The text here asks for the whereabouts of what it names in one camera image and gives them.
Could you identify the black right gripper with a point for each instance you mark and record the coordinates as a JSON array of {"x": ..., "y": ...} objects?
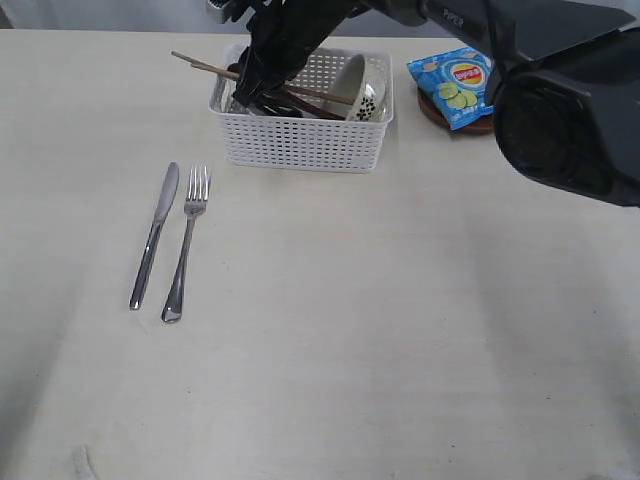
[{"x": 283, "y": 36}]

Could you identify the dark red wooden spoon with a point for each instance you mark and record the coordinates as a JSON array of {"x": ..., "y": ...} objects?
[{"x": 297, "y": 109}]

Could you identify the wooden chopstick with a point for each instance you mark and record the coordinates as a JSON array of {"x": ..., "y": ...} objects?
[
  {"x": 293, "y": 89},
  {"x": 218, "y": 71}
]

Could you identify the silver fork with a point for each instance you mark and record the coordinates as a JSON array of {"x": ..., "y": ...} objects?
[{"x": 197, "y": 195}]

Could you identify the blue chips bag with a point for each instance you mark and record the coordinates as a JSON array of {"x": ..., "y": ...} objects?
[{"x": 456, "y": 82}]

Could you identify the silver table knife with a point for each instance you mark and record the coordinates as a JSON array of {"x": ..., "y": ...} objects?
[{"x": 164, "y": 204}]

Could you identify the brown round wooden plate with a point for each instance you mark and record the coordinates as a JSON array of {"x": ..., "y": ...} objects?
[{"x": 482, "y": 126}]

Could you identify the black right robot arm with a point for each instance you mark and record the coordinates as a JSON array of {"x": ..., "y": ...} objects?
[{"x": 564, "y": 84}]

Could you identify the white perforated plastic basket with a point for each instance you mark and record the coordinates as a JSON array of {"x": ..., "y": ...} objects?
[{"x": 304, "y": 143}]

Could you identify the white patterned ceramic bowl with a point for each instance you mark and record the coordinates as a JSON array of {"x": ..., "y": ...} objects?
[{"x": 361, "y": 81}]

